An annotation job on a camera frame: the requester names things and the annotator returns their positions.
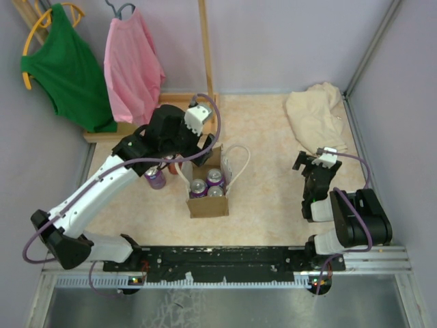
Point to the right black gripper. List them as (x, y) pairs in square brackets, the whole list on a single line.
[(302, 159)]

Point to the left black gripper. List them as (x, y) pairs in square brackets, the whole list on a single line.
[(196, 139)]

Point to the aluminium rail frame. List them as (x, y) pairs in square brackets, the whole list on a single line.
[(384, 260)]

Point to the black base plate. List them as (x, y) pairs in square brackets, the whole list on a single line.
[(220, 264)]

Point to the grey clothes hanger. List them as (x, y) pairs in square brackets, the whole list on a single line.
[(118, 11)]

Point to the pink shirt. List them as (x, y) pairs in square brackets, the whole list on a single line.
[(132, 71)]

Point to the wooden clothes rack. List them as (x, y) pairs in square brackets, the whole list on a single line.
[(29, 14)]

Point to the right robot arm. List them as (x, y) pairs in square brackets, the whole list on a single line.
[(360, 222)]

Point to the yellow clothes hanger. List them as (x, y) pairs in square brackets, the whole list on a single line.
[(43, 22)]

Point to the cream folded cloth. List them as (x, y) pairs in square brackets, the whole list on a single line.
[(312, 120)]

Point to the green tank top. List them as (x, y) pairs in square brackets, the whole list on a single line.
[(67, 70)]

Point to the red soda can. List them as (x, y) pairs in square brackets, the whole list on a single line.
[(172, 167)]

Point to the white cable duct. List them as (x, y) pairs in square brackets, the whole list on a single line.
[(132, 282)]

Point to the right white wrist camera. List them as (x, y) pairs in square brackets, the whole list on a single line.
[(326, 157)]

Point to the purple soda can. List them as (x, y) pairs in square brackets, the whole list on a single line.
[(156, 178)]

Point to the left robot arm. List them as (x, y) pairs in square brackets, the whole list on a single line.
[(171, 136)]

